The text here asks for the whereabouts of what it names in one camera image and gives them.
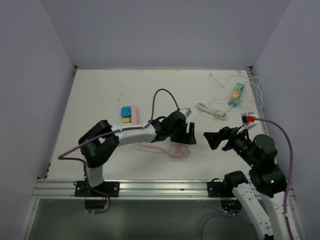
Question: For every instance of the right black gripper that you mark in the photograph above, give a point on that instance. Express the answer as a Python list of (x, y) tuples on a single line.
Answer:
[(214, 138)]

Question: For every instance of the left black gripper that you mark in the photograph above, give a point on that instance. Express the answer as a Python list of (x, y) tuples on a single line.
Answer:
[(183, 139)]

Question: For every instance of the pink power strip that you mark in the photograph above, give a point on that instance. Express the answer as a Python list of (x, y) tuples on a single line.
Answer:
[(181, 150)]

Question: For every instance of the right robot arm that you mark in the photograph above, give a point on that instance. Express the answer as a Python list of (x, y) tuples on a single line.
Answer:
[(261, 195)]

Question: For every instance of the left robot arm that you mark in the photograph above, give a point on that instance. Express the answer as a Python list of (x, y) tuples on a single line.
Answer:
[(99, 143)]

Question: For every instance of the yellow plug adapter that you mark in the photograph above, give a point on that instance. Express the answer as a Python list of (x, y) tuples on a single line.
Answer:
[(127, 120)]

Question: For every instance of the blue plug adapter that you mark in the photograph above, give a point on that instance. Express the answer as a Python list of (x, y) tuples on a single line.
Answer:
[(126, 111)]

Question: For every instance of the teal power strip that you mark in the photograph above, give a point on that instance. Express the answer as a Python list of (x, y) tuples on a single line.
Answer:
[(240, 88)]

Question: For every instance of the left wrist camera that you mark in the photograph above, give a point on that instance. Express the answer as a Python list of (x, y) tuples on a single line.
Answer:
[(186, 111)]

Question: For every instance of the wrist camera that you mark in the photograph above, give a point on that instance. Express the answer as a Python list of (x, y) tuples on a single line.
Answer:
[(248, 117), (186, 111)]

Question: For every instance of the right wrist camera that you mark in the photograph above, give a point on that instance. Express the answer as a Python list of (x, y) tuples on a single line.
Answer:
[(248, 117)]

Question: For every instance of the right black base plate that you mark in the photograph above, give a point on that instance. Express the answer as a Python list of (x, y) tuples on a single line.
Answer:
[(216, 189)]

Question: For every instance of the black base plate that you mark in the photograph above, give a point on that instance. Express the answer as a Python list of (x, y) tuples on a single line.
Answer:
[(111, 188), (216, 189)]

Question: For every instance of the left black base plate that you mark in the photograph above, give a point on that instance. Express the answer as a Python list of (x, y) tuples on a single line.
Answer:
[(111, 188)]

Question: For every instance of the aluminium rail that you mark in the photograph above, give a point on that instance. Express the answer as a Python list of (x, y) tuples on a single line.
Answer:
[(61, 189)]

